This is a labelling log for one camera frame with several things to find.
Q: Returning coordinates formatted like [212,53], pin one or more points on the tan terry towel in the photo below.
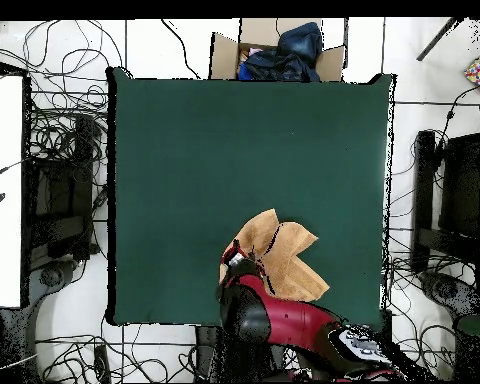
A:
[288,260]

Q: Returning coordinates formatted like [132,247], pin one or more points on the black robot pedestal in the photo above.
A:
[244,360]

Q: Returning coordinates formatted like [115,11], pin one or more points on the grey chair base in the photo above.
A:
[48,276]
[448,290]

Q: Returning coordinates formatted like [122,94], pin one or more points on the white desk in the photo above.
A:
[2,200]

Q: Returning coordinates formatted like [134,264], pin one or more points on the brown cardboard box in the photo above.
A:
[224,56]

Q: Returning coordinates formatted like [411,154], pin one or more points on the black frame stand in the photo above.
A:
[64,200]
[460,188]

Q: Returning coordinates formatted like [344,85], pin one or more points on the dark green table cloth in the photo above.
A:
[184,160]

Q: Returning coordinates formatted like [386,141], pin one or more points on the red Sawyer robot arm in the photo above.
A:
[296,320]

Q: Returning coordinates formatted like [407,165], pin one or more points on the grey metal bar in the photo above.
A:
[436,40]

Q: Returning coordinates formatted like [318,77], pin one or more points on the dark blue garment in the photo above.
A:
[292,56]

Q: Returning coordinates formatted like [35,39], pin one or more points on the black power strip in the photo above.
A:
[101,362]

